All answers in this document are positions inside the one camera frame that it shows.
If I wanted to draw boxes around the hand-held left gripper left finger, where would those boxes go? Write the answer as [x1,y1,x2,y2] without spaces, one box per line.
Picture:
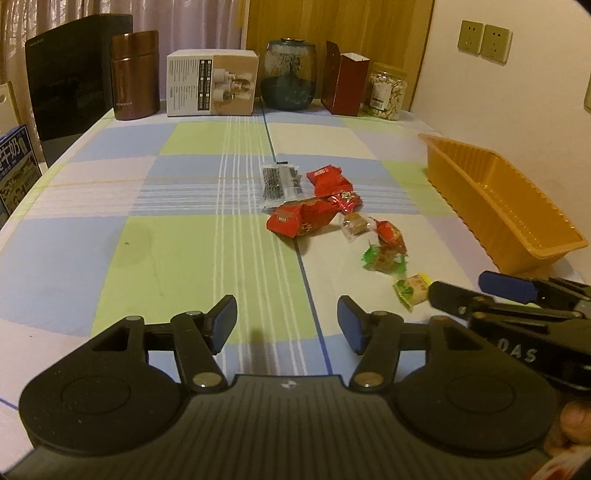
[83,294,238,394]

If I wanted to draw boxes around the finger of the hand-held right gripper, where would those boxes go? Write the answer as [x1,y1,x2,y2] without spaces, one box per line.
[427,281,591,324]
[479,270,591,308]

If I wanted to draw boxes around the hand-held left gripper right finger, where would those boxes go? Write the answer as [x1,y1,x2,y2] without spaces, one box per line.
[337,295,485,394]

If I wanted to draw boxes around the yellow green candy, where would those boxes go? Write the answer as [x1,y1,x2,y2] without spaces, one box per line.
[393,272,432,308]

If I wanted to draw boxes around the orange plastic tray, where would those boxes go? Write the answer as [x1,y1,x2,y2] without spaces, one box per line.
[418,134,589,274]

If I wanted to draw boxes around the small red candy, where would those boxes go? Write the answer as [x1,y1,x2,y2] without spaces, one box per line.
[375,219,408,254]

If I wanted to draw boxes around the clear brown candy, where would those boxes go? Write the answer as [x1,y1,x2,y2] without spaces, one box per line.
[341,212,376,241]

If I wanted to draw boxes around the large red snack packet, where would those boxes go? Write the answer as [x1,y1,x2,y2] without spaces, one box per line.
[266,196,342,238]

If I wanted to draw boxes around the patterned red snack packet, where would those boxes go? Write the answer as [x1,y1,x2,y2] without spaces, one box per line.
[328,190,362,213]

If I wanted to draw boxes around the plain red snack packet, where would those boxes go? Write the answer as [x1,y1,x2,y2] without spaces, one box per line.
[307,167,354,198]

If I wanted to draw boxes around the black snack packet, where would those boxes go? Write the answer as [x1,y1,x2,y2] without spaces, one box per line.
[260,161,306,212]

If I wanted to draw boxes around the person's right hand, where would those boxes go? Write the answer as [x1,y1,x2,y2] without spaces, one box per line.
[545,401,591,459]

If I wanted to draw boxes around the checkered tablecloth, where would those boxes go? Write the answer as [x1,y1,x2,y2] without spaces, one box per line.
[0,108,591,467]

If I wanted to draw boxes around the red white cloth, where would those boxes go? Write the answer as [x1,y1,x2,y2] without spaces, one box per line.
[531,455,591,480]

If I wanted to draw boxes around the plastic jar of nuts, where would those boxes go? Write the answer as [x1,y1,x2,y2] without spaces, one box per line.
[361,62,409,121]

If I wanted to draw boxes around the open red carton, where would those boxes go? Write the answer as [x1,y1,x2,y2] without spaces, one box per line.
[321,41,371,116]

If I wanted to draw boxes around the white printed box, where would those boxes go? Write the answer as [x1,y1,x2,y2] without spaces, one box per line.
[166,49,260,117]

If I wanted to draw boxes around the dark glass jar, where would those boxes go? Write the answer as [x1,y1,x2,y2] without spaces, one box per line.
[261,39,319,112]

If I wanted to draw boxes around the blue printed box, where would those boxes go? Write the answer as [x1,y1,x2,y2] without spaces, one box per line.
[0,124,40,220]

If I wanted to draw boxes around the brown metal canister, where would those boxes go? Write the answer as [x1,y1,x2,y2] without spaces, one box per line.
[111,31,161,121]

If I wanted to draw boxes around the black chair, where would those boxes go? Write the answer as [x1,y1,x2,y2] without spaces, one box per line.
[25,14,134,169]

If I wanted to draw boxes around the yellow curtain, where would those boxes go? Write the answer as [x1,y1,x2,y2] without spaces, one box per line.
[238,0,435,112]

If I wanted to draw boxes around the pink curtain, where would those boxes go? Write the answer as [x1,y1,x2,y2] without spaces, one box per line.
[0,0,250,112]

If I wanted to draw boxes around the white plastic object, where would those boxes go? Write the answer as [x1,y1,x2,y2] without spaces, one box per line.
[0,82,21,134]

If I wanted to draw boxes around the beige wall socket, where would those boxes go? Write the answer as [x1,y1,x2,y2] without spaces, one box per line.
[480,24,512,64]
[457,19,485,54]

